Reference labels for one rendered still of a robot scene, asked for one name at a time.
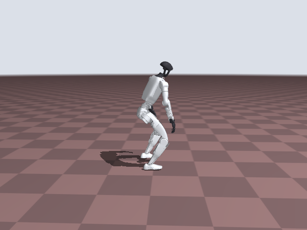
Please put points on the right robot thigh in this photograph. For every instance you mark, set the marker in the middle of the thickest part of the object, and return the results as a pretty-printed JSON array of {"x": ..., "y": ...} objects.
[{"x": 156, "y": 124}]

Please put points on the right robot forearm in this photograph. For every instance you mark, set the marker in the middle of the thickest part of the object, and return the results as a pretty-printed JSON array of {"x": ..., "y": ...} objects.
[{"x": 169, "y": 111}]

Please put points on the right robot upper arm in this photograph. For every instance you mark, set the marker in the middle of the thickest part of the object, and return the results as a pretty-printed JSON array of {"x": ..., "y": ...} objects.
[{"x": 164, "y": 87}]

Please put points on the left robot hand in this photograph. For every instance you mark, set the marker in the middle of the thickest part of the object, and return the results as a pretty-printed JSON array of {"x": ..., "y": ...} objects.
[{"x": 152, "y": 111}]

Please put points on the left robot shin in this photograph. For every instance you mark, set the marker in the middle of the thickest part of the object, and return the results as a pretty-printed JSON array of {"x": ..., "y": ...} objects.
[{"x": 152, "y": 142}]

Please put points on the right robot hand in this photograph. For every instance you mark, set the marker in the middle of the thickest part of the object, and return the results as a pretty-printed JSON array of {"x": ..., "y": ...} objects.
[{"x": 173, "y": 124}]

